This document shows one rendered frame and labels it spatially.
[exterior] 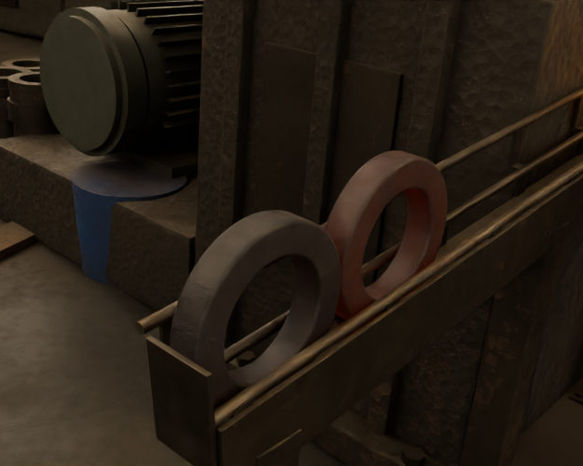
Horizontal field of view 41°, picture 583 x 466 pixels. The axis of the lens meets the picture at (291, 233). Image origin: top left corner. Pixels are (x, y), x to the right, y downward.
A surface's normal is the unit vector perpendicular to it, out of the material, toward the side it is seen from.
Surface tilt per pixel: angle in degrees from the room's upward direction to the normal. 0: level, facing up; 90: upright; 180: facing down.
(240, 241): 25
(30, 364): 0
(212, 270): 44
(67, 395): 0
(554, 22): 90
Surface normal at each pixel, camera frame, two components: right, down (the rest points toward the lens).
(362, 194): -0.39, -0.51
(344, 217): -0.53, -0.26
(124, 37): 0.58, -0.42
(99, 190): 0.08, -0.91
